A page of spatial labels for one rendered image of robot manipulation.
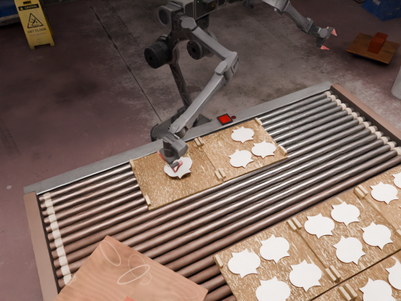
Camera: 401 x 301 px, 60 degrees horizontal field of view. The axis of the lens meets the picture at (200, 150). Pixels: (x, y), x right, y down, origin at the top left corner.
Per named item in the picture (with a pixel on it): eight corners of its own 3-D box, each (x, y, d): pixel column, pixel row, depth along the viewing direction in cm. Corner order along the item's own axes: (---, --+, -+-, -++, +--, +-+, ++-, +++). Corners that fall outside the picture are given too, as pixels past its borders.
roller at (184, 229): (59, 282, 155) (56, 277, 152) (382, 139, 215) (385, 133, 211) (62, 291, 152) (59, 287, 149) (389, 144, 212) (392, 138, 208)
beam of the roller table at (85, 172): (27, 193, 191) (22, 187, 187) (325, 86, 254) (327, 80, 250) (29, 205, 186) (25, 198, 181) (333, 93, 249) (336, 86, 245)
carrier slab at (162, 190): (129, 163, 197) (129, 161, 196) (196, 141, 208) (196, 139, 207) (149, 211, 175) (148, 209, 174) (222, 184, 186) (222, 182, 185)
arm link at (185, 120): (225, 72, 182) (221, 60, 173) (234, 76, 179) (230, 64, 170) (174, 137, 175) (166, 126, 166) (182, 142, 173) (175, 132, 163)
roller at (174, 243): (62, 292, 152) (59, 287, 149) (389, 144, 212) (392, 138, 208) (65, 302, 149) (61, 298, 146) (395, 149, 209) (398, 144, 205)
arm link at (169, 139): (168, 131, 169) (159, 137, 166) (178, 137, 166) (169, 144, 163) (169, 141, 174) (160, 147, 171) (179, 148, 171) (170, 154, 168)
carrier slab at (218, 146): (196, 141, 208) (196, 139, 207) (255, 120, 220) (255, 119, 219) (224, 183, 187) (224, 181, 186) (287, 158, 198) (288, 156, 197)
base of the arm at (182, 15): (182, 25, 208) (181, 6, 199) (192, 30, 204) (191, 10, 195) (172, 31, 204) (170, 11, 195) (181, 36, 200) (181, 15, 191)
